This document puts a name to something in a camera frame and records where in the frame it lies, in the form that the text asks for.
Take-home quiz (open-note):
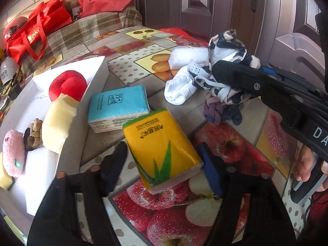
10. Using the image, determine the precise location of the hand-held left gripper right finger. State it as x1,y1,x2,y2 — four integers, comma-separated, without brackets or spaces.
197,142,298,246

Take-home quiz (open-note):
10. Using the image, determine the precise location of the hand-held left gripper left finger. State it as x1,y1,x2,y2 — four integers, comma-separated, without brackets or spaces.
27,141,129,246

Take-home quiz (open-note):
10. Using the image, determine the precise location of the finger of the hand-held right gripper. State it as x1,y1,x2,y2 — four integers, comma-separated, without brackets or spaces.
261,66,324,96
212,60,285,103

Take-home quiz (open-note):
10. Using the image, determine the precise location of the black white patterned cloth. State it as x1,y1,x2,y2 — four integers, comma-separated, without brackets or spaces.
187,29,262,105

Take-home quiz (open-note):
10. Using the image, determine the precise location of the yellow tissue pack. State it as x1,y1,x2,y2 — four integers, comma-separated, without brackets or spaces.
122,108,204,195

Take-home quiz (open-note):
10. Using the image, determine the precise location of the red plush apple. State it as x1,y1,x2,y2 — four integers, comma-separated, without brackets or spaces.
49,70,88,101

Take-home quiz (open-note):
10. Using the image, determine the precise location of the white cardboard box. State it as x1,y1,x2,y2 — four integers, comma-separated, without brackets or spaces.
0,56,109,239

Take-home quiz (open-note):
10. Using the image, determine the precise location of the person's right hand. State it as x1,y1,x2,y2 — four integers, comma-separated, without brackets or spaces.
294,145,328,183

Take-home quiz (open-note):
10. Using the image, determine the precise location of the purple knitted cloth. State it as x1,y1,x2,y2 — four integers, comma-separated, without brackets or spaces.
204,92,223,125

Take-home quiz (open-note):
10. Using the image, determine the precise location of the fruit print tablecloth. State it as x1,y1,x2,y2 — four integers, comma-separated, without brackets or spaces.
20,26,321,246

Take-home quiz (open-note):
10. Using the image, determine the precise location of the brown panelled door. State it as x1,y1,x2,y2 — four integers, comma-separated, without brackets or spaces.
120,0,259,47
256,0,328,88

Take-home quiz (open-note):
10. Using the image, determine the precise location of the small white foam piece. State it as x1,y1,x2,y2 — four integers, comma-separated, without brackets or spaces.
168,47,212,70

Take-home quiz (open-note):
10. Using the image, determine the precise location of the white sock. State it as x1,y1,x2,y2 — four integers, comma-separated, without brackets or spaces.
164,65,213,105

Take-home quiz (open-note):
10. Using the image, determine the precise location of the blue tissue pack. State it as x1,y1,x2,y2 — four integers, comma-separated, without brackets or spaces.
88,84,150,134

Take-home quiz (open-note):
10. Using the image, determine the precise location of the pale yellow sponge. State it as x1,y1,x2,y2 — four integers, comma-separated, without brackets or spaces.
41,93,79,154

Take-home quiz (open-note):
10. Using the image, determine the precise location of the large white foam block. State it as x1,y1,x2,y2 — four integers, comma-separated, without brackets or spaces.
24,147,62,216

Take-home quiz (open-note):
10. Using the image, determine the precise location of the brown scrunchie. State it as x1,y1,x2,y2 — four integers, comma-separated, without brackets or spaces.
23,118,43,150

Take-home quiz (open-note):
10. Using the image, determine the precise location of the pink plush toy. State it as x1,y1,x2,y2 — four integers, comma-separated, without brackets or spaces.
2,130,26,177

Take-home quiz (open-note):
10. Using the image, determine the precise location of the yellow green scrub sponge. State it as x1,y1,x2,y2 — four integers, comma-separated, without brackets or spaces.
0,152,16,190

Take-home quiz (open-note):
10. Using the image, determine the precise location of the plaid cloth covered seat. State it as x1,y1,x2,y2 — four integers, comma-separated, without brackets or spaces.
20,5,142,75

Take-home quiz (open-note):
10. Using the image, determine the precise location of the red tote bag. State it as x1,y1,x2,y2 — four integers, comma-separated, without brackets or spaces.
6,0,72,66

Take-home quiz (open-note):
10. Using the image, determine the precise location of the red helmet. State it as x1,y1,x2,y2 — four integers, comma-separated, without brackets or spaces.
1,16,28,50

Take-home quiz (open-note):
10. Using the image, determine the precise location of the grey knotted hair tie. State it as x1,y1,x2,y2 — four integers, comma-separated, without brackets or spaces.
220,105,244,126

